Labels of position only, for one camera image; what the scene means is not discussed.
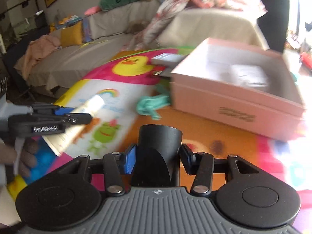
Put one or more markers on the floral pink white blanket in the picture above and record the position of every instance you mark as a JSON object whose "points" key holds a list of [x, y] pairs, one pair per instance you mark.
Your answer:
{"points": [[195, 7]]}

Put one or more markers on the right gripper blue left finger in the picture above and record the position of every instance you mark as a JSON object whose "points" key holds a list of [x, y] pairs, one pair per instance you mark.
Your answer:
{"points": [[115, 165]]}

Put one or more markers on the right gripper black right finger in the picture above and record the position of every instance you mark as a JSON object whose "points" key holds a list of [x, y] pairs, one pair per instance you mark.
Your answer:
{"points": [[201, 165]]}

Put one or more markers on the yellow pillow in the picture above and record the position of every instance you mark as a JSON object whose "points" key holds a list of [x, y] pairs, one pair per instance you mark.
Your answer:
{"points": [[72, 35]]}

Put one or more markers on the colourful cartoon play mat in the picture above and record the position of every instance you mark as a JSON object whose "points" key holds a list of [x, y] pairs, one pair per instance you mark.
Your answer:
{"points": [[132, 172]]}

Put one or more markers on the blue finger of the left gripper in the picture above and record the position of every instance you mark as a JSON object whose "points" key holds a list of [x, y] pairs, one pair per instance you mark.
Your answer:
{"points": [[63, 110]]}

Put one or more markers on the pink cardboard box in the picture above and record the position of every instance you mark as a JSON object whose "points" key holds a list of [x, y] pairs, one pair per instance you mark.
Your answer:
{"points": [[204, 84]]}

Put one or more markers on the beige covered sofa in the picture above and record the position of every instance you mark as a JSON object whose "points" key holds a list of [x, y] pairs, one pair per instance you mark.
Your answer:
{"points": [[111, 31]]}

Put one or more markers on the white small carton box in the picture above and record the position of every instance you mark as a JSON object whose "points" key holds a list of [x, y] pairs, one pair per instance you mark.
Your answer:
{"points": [[168, 59]]}

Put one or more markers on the teal plastic squeezer tool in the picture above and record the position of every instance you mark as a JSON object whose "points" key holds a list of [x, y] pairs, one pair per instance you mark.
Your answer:
{"points": [[148, 105]]}

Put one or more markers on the black cylindrical cup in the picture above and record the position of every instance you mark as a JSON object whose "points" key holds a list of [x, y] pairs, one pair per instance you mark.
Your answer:
{"points": [[157, 157]]}

